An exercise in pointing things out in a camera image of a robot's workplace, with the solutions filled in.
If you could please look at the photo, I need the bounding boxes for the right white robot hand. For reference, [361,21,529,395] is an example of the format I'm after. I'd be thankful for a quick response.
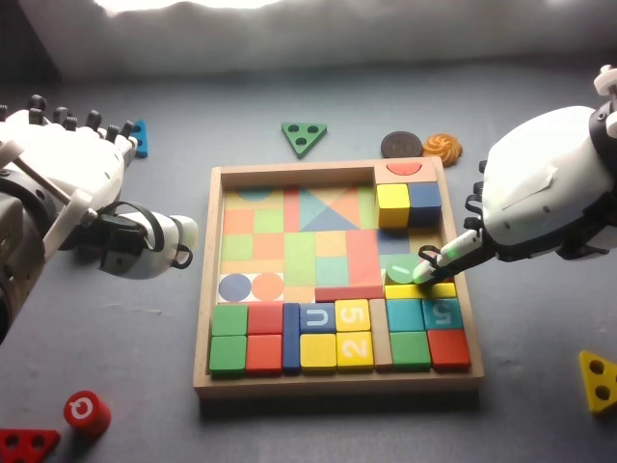
[412,105,611,286]

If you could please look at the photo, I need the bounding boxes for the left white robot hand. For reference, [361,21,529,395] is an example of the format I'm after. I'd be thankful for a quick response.
[0,95,200,282]

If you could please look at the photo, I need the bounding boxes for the green cylinder block minus sign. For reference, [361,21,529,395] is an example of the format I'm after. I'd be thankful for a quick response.
[385,262,418,286]

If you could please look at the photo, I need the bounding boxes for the blue triangle block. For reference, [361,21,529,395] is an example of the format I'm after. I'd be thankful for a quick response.
[132,119,149,159]

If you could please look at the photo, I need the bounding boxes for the dark blue cube block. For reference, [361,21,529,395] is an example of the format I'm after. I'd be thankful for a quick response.
[408,181,443,229]

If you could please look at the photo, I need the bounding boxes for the yellow cube block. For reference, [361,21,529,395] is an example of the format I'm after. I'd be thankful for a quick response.
[375,183,412,231]

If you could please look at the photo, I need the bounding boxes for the yellow triangle block with holes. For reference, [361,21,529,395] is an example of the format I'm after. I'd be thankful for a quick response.
[577,349,617,417]

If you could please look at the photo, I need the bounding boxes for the green triangle block with holes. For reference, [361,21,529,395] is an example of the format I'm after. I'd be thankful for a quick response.
[281,122,329,160]

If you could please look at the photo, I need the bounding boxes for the red cylinder block letter Q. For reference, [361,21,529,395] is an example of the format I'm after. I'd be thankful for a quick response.
[62,390,112,438]

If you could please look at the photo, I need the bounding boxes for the red triangle block with holes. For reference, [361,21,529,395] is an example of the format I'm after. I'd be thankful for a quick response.
[0,428,62,463]

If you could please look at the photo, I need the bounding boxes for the orange swirl toy cookie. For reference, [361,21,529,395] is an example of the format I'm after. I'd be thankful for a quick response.
[422,132,464,169]

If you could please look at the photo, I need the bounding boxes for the dark chocolate toy cookie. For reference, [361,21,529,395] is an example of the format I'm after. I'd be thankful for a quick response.
[380,130,425,159]

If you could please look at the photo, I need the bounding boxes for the grey table cloth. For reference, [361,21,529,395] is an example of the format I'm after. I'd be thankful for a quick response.
[0,62,617,463]

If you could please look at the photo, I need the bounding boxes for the white backdrop sheet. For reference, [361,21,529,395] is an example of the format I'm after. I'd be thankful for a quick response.
[18,0,617,81]

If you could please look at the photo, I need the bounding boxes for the wooden puzzle tray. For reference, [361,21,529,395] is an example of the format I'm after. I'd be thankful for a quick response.
[192,157,485,400]

